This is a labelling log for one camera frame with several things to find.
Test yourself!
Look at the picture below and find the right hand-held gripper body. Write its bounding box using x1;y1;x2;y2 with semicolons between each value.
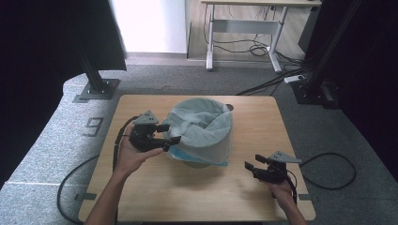
253;150;303;186

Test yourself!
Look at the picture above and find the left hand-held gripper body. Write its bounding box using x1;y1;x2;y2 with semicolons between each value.
129;110;173;153

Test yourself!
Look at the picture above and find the green plastic bucket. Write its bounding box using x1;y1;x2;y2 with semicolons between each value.
180;159;211;170

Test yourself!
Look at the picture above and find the white plastic bag blue strip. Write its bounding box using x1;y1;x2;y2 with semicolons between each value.
161;97;235;168

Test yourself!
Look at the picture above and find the person's left hand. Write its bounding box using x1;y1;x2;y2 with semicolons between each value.
114;133;164;178

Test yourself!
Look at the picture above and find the person's right hand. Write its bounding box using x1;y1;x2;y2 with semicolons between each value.
270;180;295;211

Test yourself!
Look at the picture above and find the black metal stand grey base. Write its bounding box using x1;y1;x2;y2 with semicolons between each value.
74;46;121;101

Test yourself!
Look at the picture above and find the white power strip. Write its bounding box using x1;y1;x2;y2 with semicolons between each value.
283;74;306;84

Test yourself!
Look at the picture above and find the white metal desk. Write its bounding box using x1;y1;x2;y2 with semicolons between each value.
200;0;323;74

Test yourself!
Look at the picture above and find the black curtain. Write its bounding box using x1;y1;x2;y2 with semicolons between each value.
0;0;128;188
304;0;398;186

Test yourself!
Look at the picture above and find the dark grey panel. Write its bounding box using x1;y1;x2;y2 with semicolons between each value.
298;5;321;54

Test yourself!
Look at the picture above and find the left hand-held gripper cable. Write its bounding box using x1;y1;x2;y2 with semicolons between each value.
112;115;140;173

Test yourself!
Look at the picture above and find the hand-held gripper cable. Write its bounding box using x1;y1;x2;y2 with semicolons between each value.
112;115;140;173
283;170;299;206

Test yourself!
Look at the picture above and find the right hand-held gripper cable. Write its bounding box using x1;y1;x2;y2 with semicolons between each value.
283;170;299;206

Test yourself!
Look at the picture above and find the bundle of black floor cables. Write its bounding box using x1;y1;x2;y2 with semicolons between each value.
236;51;317;97

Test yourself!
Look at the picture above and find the black floor cable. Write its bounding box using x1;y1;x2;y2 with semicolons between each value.
56;154;101;224
298;152;358;191

